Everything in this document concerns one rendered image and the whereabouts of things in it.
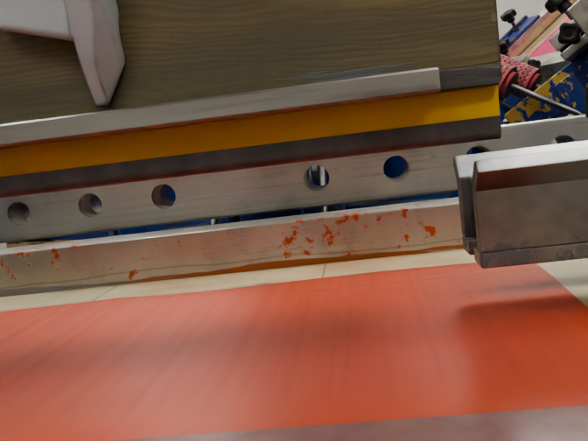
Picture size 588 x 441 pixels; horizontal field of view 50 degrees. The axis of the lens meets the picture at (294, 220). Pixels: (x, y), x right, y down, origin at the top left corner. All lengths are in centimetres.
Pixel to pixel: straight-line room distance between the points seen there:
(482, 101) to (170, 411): 20
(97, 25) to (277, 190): 28
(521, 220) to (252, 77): 14
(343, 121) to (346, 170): 23
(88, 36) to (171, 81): 4
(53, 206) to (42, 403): 34
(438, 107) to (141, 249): 28
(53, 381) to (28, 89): 14
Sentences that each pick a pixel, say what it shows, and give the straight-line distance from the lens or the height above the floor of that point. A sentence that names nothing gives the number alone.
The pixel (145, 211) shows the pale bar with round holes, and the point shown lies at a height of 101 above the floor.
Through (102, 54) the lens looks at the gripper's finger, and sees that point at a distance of 30.
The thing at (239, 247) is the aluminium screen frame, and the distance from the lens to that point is 48.
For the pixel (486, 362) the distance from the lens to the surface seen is 26.
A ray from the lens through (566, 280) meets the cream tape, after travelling 38.
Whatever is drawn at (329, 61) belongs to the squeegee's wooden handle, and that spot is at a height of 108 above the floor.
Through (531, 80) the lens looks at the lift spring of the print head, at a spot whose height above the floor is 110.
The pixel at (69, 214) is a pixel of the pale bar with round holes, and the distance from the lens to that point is 60.
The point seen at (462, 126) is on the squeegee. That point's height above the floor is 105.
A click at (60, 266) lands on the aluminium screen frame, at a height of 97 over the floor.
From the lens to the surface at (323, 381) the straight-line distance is 25.
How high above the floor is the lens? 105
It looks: 7 degrees down
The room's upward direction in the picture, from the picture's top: 7 degrees counter-clockwise
